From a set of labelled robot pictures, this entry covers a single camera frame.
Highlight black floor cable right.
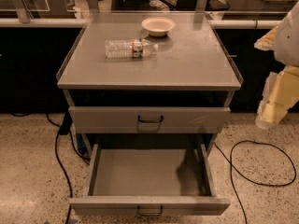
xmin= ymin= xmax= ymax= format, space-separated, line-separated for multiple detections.
xmin=214 ymin=139 xmax=298 ymax=224

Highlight black floor cable left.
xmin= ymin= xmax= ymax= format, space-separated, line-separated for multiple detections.
xmin=10 ymin=111 xmax=92 ymax=224

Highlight grey drawer cabinet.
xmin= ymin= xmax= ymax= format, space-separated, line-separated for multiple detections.
xmin=58 ymin=12 xmax=242 ymax=147

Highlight black drawer handle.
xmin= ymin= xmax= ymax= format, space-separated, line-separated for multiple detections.
xmin=136 ymin=206 xmax=164 ymax=217
xmin=137 ymin=116 xmax=164 ymax=124

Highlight white horizontal rail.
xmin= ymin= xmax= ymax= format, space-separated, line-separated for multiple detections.
xmin=0 ymin=18 xmax=280 ymax=29

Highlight open lower grey drawer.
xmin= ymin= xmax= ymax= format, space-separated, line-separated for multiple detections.
xmin=70 ymin=145 xmax=230 ymax=217

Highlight black upper drawer handle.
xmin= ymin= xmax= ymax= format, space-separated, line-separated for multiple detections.
xmin=137 ymin=116 xmax=164 ymax=124

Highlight clear plastic water bottle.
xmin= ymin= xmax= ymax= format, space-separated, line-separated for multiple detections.
xmin=105 ymin=39 xmax=159 ymax=59

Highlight closed upper grey drawer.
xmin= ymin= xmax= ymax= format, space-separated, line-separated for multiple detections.
xmin=69 ymin=106 xmax=230 ymax=133

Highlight black lower drawer handle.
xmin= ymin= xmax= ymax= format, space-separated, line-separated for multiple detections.
xmin=136 ymin=206 xmax=164 ymax=217

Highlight black floor cable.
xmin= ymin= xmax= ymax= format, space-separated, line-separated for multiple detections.
xmin=214 ymin=139 xmax=298 ymax=224
xmin=10 ymin=111 xmax=92 ymax=224

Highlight white paper bowl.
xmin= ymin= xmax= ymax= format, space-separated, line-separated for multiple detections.
xmin=141 ymin=17 xmax=176 ymax=37

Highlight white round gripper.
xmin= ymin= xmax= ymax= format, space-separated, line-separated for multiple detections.
xmin=254 ymin=2 xmax=299 ymax=130

